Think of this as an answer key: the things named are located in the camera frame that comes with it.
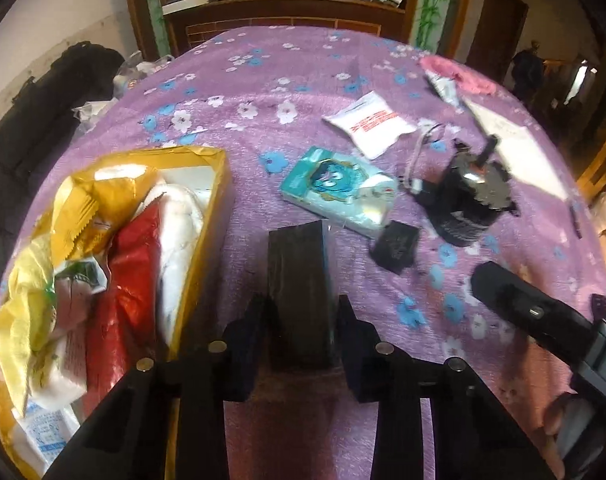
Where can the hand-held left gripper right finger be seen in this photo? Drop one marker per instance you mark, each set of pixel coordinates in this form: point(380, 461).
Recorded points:
point(350, 350)

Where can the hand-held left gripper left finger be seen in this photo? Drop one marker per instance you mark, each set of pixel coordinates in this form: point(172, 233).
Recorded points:
point(248, 340)

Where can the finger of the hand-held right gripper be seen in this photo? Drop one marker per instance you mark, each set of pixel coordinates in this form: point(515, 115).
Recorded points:
point(523, 305)

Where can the black box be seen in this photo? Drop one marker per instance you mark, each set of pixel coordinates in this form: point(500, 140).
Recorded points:
point(300, 290)

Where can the yellow cardboard box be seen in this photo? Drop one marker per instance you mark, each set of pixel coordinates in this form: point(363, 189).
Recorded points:
point(208, 230)

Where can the red foil pouch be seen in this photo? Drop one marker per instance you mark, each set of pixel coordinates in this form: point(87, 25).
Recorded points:
point(123, 300)

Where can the green white packet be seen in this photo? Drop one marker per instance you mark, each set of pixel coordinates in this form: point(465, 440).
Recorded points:
point(78, 277)

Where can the white blue wipes packet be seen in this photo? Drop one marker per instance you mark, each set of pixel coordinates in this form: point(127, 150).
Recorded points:
point(43, 430)

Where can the person's right hand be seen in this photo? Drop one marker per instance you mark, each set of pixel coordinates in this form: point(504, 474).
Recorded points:
point(558, 412)

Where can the black pen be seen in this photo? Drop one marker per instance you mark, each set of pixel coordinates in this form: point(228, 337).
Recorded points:
point(576, 217)

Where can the small black adapter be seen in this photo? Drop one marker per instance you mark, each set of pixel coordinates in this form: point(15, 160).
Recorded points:
point(395, 247)

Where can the black cylindrical motor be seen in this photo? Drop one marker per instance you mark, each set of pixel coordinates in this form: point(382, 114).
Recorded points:
point(463, 210)

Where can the white plastic packing bag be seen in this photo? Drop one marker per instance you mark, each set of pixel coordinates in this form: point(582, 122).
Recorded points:
point(183, 240)

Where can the white paper sheet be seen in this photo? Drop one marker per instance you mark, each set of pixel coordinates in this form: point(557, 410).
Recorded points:
point(523, 150)

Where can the teal tissue pack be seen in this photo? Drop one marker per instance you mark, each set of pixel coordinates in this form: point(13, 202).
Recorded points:
point(333, 185)

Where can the white packet with red print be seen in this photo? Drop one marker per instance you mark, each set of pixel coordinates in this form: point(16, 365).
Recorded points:
point(370, 125)

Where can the white tag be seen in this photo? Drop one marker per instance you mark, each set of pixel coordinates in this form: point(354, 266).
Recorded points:
point(445, 90)

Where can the pink cloth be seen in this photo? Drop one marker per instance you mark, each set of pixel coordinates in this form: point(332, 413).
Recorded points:
point(463, 72)

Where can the purple floral tablecloth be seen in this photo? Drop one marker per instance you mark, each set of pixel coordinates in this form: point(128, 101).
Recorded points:
point(283, 85)

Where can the crumpled white plastic bag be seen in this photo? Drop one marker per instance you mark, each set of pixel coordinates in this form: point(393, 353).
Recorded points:
point(95, 115)

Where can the clear plastic bag with items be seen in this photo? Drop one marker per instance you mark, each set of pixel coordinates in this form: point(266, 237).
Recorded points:
point(143, 72)

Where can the black bag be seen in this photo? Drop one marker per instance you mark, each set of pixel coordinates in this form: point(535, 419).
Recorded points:
point(48, 105)

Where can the wooden cabinet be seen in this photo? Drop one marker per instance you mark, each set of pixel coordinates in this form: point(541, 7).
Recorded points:
point(283, 12)

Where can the white flat box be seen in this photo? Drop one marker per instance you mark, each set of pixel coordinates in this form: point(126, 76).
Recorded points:
point(183, 5)

